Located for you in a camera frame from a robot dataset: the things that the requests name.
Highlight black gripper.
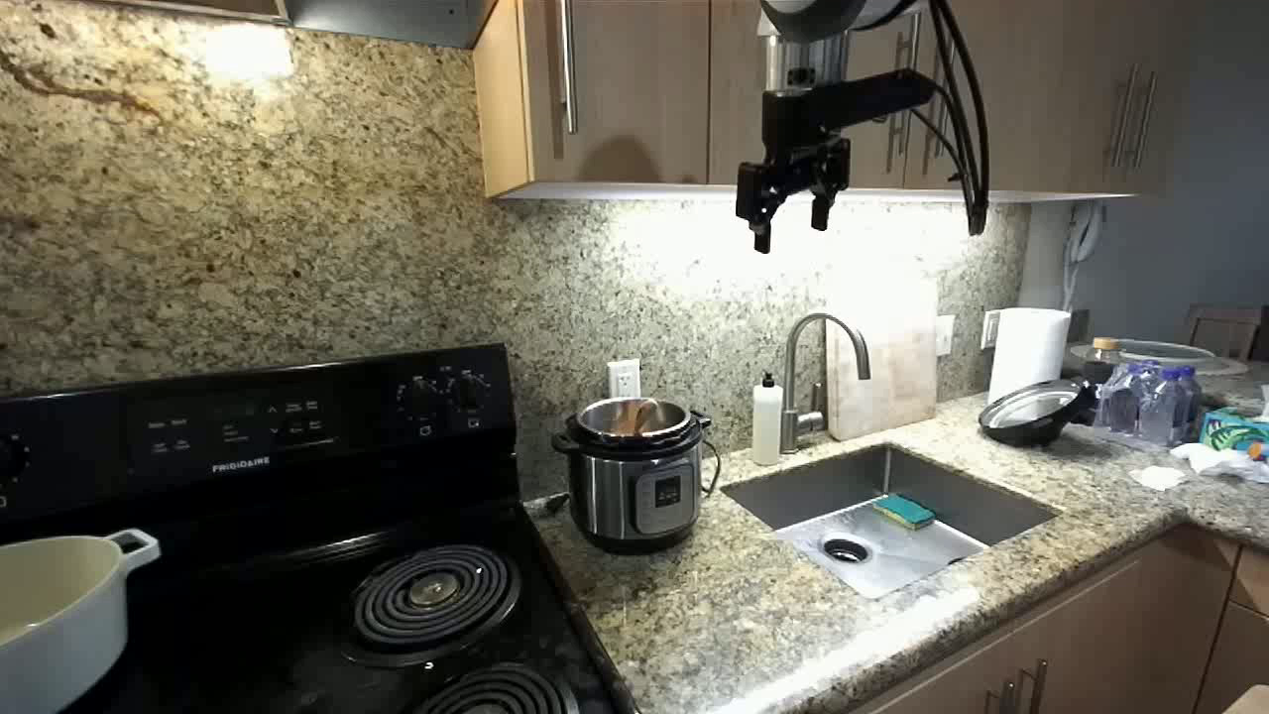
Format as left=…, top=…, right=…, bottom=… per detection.
left=734, top=127, right=858, bottom=256

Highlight steel and black rice cooker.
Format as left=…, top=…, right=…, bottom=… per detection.
left=553, top=391, right=725, bottom=555

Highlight steel faucet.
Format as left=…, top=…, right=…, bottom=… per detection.
left=778, top=308, right=876, bottom=457

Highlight pale cutting board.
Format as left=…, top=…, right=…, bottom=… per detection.
left=825, top=268, right=946, bottom=444

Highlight wooden upper cabinet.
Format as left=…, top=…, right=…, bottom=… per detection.
left=474, top=0, right=1193, bottom=207

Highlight wooden cabinet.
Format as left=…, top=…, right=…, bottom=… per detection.
left=474, top=0, right=1193, bottom=207
left=845, top=527, right=1269, bottom=714

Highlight white soap bottle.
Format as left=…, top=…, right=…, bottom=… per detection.
left=750, top=369, right=790, bottom=468

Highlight white paper towel roll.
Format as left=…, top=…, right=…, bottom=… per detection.
left=985, top=305, right=1074, bottom=407

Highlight black round lid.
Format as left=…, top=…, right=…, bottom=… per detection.
left=976, top=378, right=1098, bottom=452

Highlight teal sponge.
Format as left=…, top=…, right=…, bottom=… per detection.
left=870, top=492, right=939, bottom=537

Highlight steel sink basin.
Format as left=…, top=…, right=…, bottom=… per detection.
left=720, top=440, right=1063, bottom=603

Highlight clear plastic water bottle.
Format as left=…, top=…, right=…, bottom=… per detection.
left=1149, top=362, right=1211, bottom=452
left=1096, top=362, right=1161, bottom=447

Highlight brown chair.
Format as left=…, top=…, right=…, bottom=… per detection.
left=1185, top=305, right=1269, bottom=366

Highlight steel range hood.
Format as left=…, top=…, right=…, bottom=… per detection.
left=77, top=0, right=487, bottom=54

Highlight white paper napkin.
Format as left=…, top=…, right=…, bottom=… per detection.
left=1127, top=440, right=1269, bottom=496

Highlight teal cloth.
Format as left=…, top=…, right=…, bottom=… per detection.
left=1203, top=404, right=1269, bottom=461

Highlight large coil burner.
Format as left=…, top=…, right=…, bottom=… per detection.
left=351, top=538, right=524, bottom=654

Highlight wooden lower cabinet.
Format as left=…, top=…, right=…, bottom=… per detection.
left=845, top=527, right=1269, bottom=714

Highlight small coil burner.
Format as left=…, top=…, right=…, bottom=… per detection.
left=413, top=660, right=587, bottom=714

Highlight black electric stove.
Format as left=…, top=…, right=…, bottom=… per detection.
left=0, top=344, right=626, bottom=714

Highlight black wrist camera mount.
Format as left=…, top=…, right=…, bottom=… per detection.
left=761, top=69, right=946, bottom=147

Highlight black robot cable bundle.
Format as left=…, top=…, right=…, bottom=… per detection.
left=909, top=0, right=995, bottom=239

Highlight black rice cooker cord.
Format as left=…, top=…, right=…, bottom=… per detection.
left=697, top=432, right=729, bottom=502

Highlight white pot with handle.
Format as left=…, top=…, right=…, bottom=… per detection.
left=0, top=525, right=166, bottom=714

